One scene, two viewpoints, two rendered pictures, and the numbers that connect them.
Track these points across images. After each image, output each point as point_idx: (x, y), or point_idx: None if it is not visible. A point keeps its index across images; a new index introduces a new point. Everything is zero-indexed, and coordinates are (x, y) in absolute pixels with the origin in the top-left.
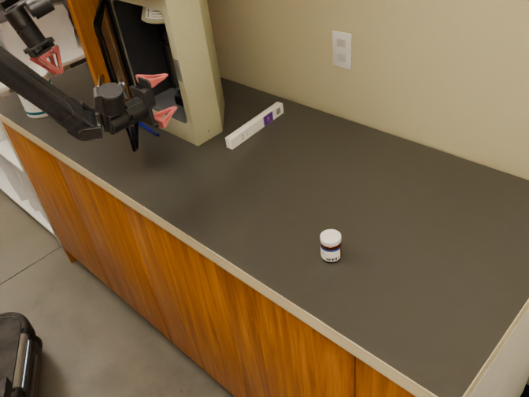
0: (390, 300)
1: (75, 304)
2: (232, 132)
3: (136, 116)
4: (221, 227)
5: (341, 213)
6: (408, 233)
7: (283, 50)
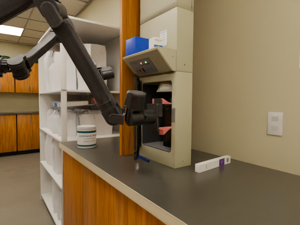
0: None
1: None
2: (199, 162)
3: (148, 118)
4: (199, 212)
5: None
6: None
7: (230, 128)
